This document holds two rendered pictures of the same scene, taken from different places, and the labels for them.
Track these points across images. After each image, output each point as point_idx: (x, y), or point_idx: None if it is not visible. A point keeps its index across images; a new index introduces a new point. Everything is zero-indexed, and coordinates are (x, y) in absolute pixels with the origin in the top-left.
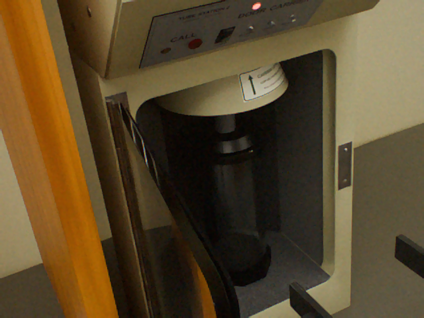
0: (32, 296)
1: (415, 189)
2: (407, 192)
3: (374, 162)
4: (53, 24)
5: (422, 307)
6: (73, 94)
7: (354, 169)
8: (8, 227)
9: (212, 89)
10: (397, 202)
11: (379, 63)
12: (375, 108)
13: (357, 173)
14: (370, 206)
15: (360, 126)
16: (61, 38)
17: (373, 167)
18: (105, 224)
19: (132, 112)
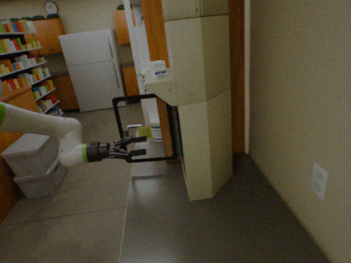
0: None
1: (255, 252)
2: (254, 248)
3: (293, 248)
4: (257, 87)
5: (178, 216)
6: (257, 111)
7: (286, 237)
8: (246, 134)
9: None
10: (246, 239)
11: None
12: (349, 256)
13: (280, 236)
14: (246, 228)
15: (336, 251)
16: (258, 92)
17: (286, 245)
18: (256, 157)
19: None
